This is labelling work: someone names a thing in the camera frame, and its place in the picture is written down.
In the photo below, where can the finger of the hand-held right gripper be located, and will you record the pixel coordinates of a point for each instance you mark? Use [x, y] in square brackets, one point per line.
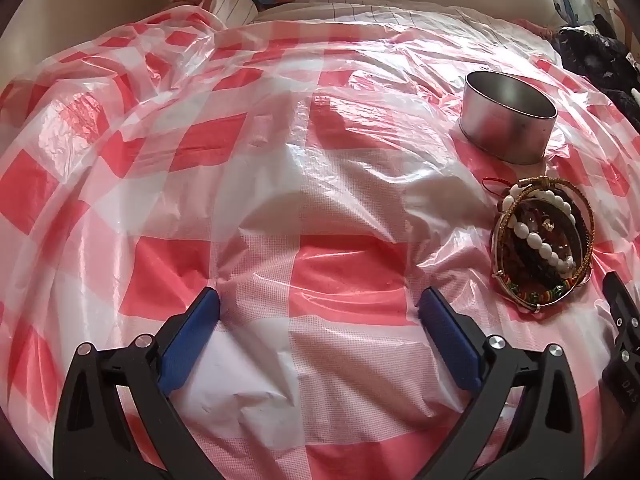
[625, 320]

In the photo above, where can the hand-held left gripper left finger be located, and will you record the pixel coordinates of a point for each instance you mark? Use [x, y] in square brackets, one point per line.
[192, 335]

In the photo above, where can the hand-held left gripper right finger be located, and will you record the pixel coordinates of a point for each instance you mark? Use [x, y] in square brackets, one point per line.
[450, 340]

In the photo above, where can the round metal tin lid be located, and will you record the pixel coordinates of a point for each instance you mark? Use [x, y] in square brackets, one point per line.
[584, 255]

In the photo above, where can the round metal tin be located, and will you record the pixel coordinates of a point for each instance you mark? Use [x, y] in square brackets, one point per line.
[500, 130]

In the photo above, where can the red checked plastic sheet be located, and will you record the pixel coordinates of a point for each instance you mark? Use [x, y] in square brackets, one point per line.
[250, 185]

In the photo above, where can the dark puffer jacket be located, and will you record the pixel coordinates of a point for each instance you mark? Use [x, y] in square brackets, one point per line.
[595, 55]

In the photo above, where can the striped white bed sheet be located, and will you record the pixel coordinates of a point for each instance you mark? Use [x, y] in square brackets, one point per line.
[350, 10]

